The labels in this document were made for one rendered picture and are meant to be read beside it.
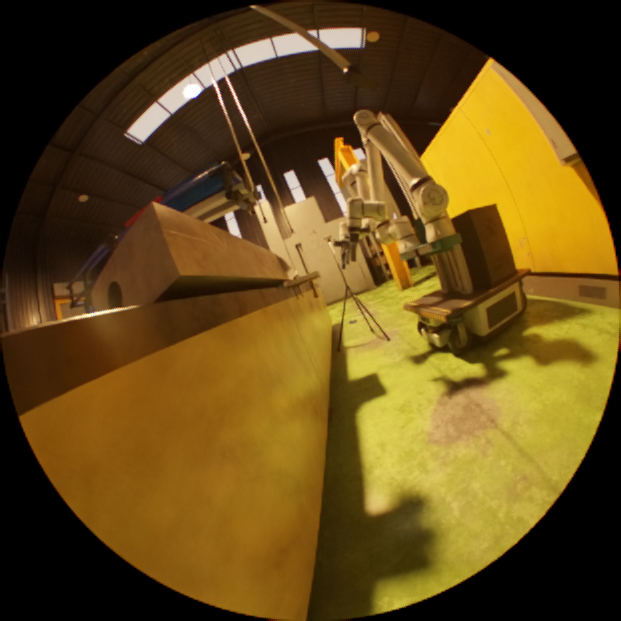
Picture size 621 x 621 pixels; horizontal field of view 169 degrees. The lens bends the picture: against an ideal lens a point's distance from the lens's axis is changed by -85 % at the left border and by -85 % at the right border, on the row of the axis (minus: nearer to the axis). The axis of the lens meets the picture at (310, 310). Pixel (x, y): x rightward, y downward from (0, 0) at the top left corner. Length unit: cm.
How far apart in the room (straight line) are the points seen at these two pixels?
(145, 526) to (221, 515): 13
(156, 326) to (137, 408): 12
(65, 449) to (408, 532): 73
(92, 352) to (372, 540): 75
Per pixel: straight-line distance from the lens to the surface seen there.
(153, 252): 47
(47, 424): 25
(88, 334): 27
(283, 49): 1010
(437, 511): 76
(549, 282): 212
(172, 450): 30
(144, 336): 31
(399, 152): 123
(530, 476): 83
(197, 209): 89
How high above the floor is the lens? 70
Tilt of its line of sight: 5 degrees down
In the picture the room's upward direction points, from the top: 21 degrees counter-clockwise
